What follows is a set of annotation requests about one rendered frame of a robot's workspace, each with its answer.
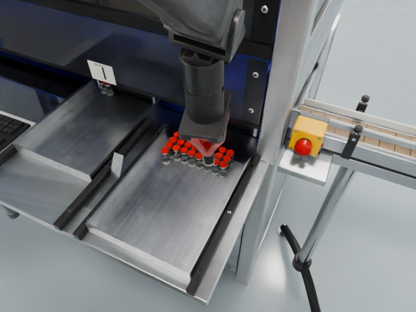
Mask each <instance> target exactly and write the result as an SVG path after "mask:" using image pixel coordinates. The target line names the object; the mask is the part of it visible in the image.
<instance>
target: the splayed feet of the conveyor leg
mask: <svg viewBox="0 0 416 312"><path fill-rule="evenodd" d="M277 234H278V235H279V236H282V237H285V238H286V239H287V241H288V243H289V245H290V247H291V249H292V251H293V253H294V255H295V256H294V258H293V260H292V266H293V268H294V269H295V270H296V271H298V272H301V275H302V277H303V281H304V284H305V288H306V293H307V296H308V301H309V304H310V309H311V312H321V309H320V306H319V301H318V297H317V294H316V289H315V286H314V282H313V279H312V276H311V273H310V270H309V268H310V266H311V263H312V261H311V259H310V260H309V262H308V264H306V265H302V264H300V263H299V262H298V255H299V254H300V251H301V248H300V245H299V244H298V242H297V240H296V238H295V237H294V235H293V233H292V232H291V230H290V229H289V227H288V225H287V224H285V223H284V224H282V225H281V226H280V227H278V228H277Z"/></svg>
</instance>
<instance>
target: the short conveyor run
mask: <svg viewBox="0 0 416 312"><path fill-rule="evenodd" d="M369 100H370V97H369V96H368V95H363V96H362V98H361V101H362V102H359V103H358V105H357V107H356V110H351V109H348V108H344V107H341V106H337V105H332V104H329V103H325V102H321V101H318V100H313V99H310V98H306V97H305V100H304V102H301V103H300V106H299V107H298V110H299V111H301V110H302V111H306V112H309V113H313V114H316V115H320V116H324V117H327V118H330V120H329V124H328V126H327V129H326V133H325V135H324V139H323V141H322V143H323V146H322V151H325V152H329V153H331V154H334V156H333V159H332V163H333V164H336V165H339V166H342V167H346V168H349V169H351V170H355V171H359V172H361V173H364V174H367V175H371V176H374V177H377V178H380V179H383V180H386V181H390V182H392V183H396V184H399V185H402V186H405V187H408V188H412V189H415V190H416V127H415V126H411V125H408V124H404V123H400V122H397V121H393V120H390V119H386V118H381V117H378V116H374V115H369V114H366V113H365V110H366V108H367V106H368V104H367V102H369Z"/></svg>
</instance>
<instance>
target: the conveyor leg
mask: <svg viewBox="0 0 416 312"><path fill-rule="evenodd" d="M356 173H357V171H355V170H351V169H349V168H346V167H342V166H340V168H339V170H338V172H337V174H336V177H335V178H334V181H333V182H332V185H331V187H330V189H329V191H328V193H327V196H326V198H325V200H324V202H323V204H322V206H321V208H320V210H319V213H318V215H317V217H316V219H315V221H314V224H313V226H312V227H311V230H310V232H309V234H308V236H307V238H306V240H305V243H304V245H303V247H302V249H301V251H300V254H299V255H298V262H299V263H300V264H302V265H306V264H308V262H309V260H310V259H311V257H312V255H313V253H314V251H315V249H316V247H317V245H318V243H319V242H320V240H321V238H322V236H323V234H324V232H325V231H326V229H327V226H328V225H329V223H330V221H331V219H332V218H333V216H334V214H335V212H336V210H337V208H338V206H339V204H340V202H341V201H342V199H343V197H344V195H345V193H346V192H347V190H348V188H349V186H350V184H351V182H352V180H353V178H354V176H355V175H356Z"/></svg>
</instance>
